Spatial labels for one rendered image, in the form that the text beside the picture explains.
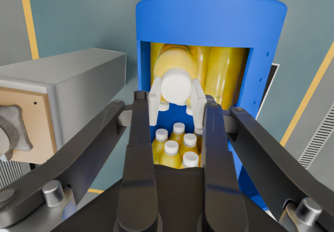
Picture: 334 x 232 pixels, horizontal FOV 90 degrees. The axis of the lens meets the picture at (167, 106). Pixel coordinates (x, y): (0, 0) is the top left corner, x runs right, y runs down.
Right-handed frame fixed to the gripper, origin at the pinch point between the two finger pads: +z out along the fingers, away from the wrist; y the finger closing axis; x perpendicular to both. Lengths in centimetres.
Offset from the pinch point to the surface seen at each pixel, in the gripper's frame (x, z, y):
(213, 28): 7.3, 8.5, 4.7
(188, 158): -21.9, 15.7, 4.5
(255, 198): -58, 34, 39
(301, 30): 12, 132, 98
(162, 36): 5.9, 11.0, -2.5
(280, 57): -10, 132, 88
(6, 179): -133, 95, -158
